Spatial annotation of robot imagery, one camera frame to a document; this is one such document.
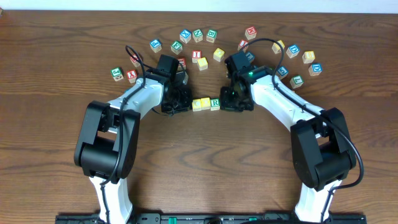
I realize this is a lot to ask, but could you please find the blue D block upper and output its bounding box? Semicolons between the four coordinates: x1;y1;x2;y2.
286;44;300;58

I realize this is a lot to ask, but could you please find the blue L block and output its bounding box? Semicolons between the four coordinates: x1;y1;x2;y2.
246;52;255;63

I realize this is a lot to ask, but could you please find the red H block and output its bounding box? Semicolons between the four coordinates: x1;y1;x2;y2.
245;26;257;40

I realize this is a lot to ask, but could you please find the yellow block upper centre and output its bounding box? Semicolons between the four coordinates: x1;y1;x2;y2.
213;48;225;62

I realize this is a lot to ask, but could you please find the yellow M block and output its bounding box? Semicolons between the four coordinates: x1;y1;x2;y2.
272;40;285;54

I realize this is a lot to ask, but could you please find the red I block right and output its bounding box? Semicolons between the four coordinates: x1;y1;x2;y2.
238;39;248;52

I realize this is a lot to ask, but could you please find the yellow C block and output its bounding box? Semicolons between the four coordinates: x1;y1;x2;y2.
192;99;202;111

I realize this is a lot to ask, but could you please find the blue P block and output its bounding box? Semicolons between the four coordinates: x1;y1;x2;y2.
150;39;162;53

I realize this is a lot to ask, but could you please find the yellow S block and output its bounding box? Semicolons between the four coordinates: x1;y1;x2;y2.
197;57;208;71

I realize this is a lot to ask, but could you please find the blue D block lower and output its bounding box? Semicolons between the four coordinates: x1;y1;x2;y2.
308;63;323;76

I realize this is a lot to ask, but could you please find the red I block left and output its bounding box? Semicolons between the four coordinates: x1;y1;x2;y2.
192;50;201;63

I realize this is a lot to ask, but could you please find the red Y block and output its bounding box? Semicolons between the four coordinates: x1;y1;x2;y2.
126;70;138;83

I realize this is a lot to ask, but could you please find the blue X block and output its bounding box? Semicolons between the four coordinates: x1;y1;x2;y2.
179;29;192;44

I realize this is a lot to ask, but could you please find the green R block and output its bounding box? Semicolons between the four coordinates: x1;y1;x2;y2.
210;98;220;111

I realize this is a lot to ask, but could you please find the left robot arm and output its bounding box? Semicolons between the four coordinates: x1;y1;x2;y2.
74;55;192;223

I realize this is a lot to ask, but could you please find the red E block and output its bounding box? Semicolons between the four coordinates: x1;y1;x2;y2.
129;55;142;68

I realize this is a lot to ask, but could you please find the green 7 block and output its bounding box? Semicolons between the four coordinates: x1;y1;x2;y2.
290;75;304;89

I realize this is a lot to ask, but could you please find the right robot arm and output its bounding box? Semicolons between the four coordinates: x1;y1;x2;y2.
220;51;358;223

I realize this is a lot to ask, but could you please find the yellow O block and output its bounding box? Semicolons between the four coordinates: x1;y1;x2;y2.
200;97;211;110

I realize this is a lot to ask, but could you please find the yellow 8 block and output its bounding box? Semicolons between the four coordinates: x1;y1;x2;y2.
302;51;316;64

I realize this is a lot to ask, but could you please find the green J block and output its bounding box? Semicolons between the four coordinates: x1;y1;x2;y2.
111;67;124;82

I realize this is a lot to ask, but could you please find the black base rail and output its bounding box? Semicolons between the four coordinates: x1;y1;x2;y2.
55;211;368;224

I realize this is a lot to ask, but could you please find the blue 5 block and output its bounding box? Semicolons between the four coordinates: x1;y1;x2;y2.
277;66;289;80

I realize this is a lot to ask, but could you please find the green N block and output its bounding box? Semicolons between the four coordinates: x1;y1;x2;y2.
192;29;203;42

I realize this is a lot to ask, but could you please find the red U block centre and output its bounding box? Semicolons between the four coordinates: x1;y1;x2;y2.
178;58;186;69

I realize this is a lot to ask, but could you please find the green E block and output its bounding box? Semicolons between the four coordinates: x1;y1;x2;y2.
170;40;183;55

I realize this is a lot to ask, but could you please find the blue d block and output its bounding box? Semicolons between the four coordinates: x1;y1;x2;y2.
308;63;323;76
286;44;300;58

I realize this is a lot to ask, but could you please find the green B block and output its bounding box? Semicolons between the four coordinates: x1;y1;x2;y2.
206;29;218;43

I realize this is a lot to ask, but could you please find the red i block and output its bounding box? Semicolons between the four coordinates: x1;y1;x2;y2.
192;50;201;63
238;39;248;52

